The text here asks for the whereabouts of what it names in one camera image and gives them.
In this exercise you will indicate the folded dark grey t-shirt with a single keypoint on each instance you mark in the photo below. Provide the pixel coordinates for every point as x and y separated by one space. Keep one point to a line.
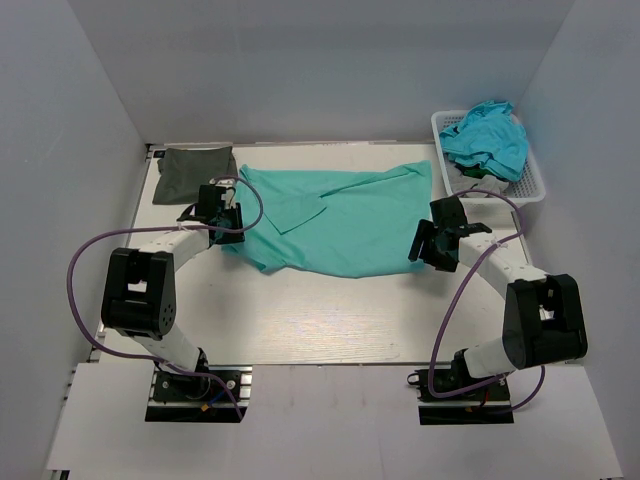
182 172

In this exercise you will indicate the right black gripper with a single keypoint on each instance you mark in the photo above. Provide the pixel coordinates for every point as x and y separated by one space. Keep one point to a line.
424 230

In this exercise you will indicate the grey white cloth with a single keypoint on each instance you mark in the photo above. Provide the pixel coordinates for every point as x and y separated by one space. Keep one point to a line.
459 182

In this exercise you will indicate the dark green cloth in basket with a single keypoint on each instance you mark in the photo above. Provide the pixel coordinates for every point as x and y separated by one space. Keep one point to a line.
474 173

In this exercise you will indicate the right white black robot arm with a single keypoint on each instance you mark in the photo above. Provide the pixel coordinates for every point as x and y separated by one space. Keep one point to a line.
543 321

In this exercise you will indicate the teal green t-shirt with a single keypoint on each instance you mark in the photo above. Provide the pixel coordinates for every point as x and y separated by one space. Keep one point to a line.
338 223

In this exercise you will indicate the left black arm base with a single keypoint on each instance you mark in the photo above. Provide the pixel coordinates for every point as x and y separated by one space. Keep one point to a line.
176 398

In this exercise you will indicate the light blue t-shirt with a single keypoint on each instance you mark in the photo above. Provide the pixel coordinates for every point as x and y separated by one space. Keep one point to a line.
487 138

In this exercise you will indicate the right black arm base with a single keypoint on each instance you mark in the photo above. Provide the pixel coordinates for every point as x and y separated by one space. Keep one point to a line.
489 405

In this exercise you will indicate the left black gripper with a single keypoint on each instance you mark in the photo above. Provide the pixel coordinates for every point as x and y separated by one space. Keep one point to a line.
236 213

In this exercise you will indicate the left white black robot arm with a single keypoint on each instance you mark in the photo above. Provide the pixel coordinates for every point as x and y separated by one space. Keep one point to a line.
139 300

